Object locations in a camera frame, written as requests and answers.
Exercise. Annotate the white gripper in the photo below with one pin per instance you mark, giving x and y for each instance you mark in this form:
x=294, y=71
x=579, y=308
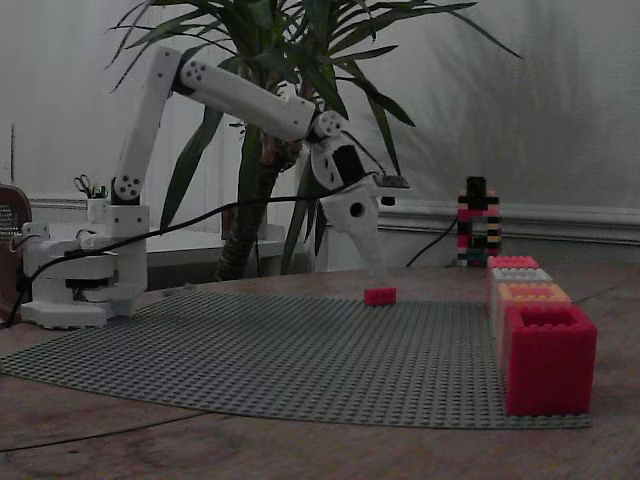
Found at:
x=348, y=216

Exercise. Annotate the red Lego brick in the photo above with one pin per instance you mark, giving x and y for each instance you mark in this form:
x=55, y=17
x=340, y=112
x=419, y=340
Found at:
x=380, y=296

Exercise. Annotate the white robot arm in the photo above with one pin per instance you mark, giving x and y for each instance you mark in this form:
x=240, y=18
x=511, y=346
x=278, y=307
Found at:
x=240, y=95

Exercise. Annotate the striped Lego tower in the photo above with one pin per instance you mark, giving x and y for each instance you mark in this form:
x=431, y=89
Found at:
x=477, y=220

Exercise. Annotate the grey Lego baseplate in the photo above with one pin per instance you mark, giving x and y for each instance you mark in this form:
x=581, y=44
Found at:
x=300, y=360

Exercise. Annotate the red lego box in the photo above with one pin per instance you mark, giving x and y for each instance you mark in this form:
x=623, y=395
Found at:
x=512, y=262
x=550, y=370

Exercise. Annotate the grey lego box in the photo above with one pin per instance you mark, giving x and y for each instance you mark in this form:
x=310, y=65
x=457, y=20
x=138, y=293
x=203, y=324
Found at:
x=521, y=275

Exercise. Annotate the orange lego box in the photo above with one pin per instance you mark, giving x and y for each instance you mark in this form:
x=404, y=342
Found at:
x=535, y=296

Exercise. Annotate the green potted palm plant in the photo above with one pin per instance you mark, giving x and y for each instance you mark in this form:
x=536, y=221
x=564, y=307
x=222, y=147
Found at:
x=250, y=235

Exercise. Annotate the white low bench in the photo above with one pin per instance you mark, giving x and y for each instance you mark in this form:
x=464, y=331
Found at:
x=190, y=245

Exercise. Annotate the white pen cup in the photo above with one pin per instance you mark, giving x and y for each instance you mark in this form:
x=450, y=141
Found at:
x=97, y=207

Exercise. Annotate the black scissors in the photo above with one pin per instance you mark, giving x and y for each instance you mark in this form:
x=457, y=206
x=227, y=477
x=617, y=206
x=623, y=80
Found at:
x=84, y=184

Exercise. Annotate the brown wicker chair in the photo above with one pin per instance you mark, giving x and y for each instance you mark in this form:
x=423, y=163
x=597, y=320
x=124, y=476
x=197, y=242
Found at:
x=12, y=235

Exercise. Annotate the gripper camera board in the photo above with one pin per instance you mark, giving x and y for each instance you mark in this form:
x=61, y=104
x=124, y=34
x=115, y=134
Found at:
x=392, y=182

